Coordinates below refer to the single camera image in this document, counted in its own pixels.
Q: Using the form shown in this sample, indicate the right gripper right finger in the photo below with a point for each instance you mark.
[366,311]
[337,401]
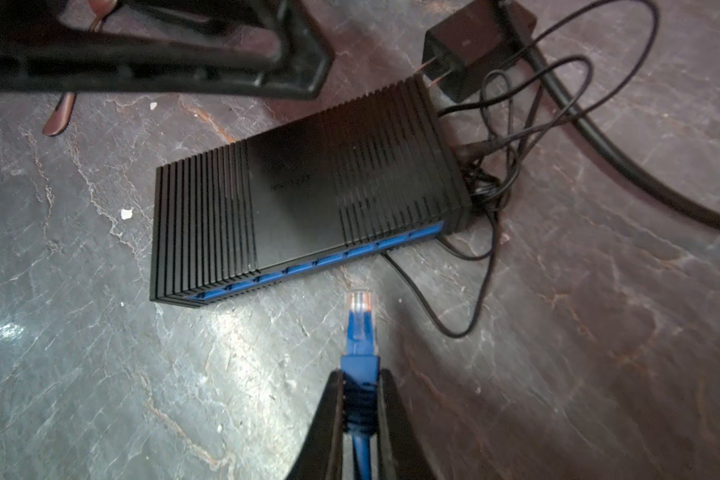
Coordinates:
[400,455]

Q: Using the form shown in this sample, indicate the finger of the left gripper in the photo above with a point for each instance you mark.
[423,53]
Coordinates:
[38,53]

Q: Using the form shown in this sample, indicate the black ribbed network switch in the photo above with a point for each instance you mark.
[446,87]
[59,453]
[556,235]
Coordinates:
[360,178]

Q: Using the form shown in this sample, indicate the black power adapter with cable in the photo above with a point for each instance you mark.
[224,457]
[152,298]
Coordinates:
[510,97]

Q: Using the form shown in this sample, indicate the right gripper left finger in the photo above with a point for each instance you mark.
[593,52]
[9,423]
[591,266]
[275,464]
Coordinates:
[321,454]

